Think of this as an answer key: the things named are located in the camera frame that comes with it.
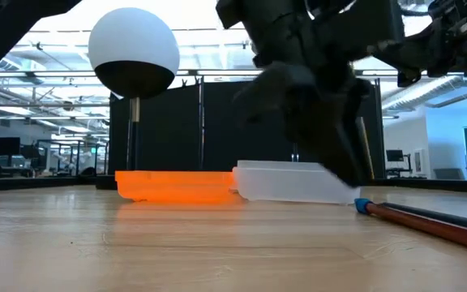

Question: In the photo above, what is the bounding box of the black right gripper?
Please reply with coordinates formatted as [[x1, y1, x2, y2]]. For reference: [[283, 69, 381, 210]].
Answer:
[[369, 11, 467, 88]]

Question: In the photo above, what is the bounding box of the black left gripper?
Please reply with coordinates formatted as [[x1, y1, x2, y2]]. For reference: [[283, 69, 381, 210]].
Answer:
[[216, 0, 405, 188]]

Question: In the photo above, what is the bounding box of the clear plastic supply box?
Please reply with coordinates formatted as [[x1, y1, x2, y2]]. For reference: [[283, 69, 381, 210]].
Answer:
[[232, 160, 362, 205]]

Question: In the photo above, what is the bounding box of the brown pencil blue eraser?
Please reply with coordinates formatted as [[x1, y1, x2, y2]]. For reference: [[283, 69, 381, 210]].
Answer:
[[353, 197, 467, 256]]

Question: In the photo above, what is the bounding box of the black pen white script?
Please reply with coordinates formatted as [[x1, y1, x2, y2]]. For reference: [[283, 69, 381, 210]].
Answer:
[[381, 201, 467, 235]]

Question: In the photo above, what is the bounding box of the orange plastic box lid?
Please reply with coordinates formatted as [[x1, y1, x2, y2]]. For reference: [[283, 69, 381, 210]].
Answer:
[[114, 170, 241, 204]]

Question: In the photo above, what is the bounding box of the grey chair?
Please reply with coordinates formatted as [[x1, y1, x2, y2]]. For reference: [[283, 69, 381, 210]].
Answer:
[[434, 168, 467, 182]]

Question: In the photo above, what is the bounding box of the black curtain partition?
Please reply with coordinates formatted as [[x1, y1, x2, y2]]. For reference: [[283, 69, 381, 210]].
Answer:
[[109, 75, 385, 180]]

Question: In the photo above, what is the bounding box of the white globe lamp black stand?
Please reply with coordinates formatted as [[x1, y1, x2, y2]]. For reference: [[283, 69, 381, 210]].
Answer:
[[88, 6, 181, 191]]

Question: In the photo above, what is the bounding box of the black computer monitor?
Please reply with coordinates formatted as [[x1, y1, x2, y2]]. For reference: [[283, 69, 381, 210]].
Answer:
[[0, 137, 21, 157]]

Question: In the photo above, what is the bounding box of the yellow hanging cable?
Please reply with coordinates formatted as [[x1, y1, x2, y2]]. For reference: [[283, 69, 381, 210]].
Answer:
[[356, 116, 375, 180]]

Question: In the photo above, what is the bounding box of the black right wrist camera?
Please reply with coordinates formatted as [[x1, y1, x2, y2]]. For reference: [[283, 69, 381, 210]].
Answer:
[[427, 0, 467, 30]]

